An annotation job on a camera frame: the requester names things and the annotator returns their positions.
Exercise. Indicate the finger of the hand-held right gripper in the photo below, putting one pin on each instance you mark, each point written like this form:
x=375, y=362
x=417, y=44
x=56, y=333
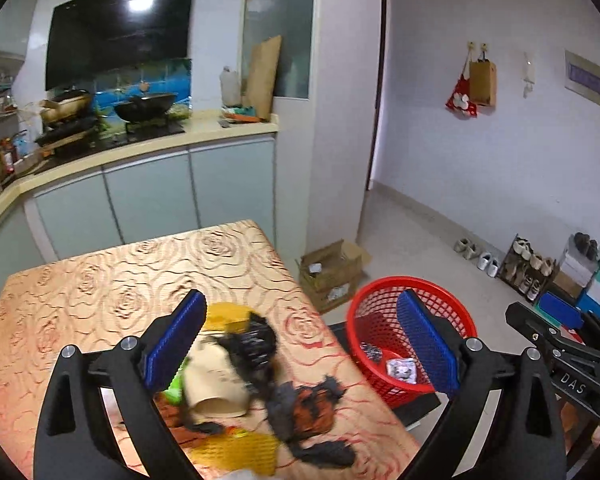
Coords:
x=532, y=327
x=560, y=310

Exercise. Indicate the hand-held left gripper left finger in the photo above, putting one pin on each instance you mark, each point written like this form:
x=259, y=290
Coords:
x=175, y=340

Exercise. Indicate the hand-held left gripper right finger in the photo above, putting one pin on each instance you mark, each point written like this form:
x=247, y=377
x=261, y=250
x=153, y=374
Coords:
x=427, y=345

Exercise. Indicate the green snack packet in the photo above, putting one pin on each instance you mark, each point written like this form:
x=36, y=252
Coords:
x=174, y=387

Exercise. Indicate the beige paper cup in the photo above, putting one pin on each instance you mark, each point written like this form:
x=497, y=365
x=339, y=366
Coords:
x=215, y=380

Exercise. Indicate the yellow foam net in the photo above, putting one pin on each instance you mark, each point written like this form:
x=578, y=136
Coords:
x=235, y=452
x=227, y=316

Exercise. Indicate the red plastic mesh basket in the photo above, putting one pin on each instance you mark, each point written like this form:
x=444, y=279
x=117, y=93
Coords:
x=375, y=310

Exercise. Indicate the orange black wrapper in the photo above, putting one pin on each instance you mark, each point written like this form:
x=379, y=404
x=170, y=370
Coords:
x=312, y=410

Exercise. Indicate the dark grey plastic scrap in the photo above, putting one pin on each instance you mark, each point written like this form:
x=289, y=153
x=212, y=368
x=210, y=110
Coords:
x=325, y=455

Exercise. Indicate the white crumpled wrapper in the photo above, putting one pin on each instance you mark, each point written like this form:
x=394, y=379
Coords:
x=400, y=371

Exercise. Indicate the dark shoe rack with shoes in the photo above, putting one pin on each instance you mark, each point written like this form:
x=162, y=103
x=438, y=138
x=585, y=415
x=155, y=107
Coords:
x=527, y=267

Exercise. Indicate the dark foil wrapper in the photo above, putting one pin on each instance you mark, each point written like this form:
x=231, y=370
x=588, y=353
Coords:
x=372, y=352

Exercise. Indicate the dark pair of shoes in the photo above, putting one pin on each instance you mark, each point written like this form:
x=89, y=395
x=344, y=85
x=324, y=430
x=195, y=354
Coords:
x=586, y=245

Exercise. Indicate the white pair of shoes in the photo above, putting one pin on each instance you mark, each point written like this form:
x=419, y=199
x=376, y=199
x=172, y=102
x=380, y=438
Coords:
x=489, y=262

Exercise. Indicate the beige pair of shoes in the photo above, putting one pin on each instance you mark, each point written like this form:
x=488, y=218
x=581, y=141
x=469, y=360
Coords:
x=466, y=247

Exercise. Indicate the open cardboard box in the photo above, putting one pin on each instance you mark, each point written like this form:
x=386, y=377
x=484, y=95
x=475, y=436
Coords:
x=330, y=270

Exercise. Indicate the pale kitchen counter cabinet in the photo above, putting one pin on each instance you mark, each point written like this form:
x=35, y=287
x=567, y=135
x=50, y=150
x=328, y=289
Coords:
x=150, y=195

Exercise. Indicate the black gas hob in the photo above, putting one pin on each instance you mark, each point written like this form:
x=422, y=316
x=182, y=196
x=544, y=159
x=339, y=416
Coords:
x=150, y=127

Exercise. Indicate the red printed hanging bag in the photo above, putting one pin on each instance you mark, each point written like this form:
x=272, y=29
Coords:
x=459, y=97

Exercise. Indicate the black wok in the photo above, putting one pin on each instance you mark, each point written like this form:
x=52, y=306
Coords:
x=145, y=106

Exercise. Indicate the black portable cooktop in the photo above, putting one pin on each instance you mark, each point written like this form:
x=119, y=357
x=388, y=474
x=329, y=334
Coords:
x=65, y=130

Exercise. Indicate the brown paper bag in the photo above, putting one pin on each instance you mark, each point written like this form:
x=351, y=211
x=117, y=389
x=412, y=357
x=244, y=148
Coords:
x=482, y=85

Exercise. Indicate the white intercom handset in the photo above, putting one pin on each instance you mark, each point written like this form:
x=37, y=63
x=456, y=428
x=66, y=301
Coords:
x=529, y=72

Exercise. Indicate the translucent plastic bottle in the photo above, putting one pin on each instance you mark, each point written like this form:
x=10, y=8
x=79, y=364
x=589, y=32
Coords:
x=230, y=87

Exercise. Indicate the gold cooking pot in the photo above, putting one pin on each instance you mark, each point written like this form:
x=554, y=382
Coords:
x=67, y=105

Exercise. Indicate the blue sea picture splashback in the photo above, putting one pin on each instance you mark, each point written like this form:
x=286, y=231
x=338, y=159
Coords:
x=170, y=77

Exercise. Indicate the wooden cutting board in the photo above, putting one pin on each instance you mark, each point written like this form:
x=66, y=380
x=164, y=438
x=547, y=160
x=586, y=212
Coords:
x=262, y=75

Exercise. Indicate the black range hood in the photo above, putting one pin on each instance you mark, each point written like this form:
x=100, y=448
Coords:
x=120, y=30

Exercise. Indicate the frosted glass window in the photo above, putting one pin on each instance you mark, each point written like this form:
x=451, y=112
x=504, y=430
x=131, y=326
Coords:
x=280, y=25

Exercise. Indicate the pale upper kitchen cabinet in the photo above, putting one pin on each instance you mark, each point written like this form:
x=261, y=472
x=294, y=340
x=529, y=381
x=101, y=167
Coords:
x=10, y=30

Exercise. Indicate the framed wall panel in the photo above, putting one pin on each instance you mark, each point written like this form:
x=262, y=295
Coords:
x=586, y=79

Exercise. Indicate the dark wooden door frame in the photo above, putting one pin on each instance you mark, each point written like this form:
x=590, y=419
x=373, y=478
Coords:
x=377, y=85

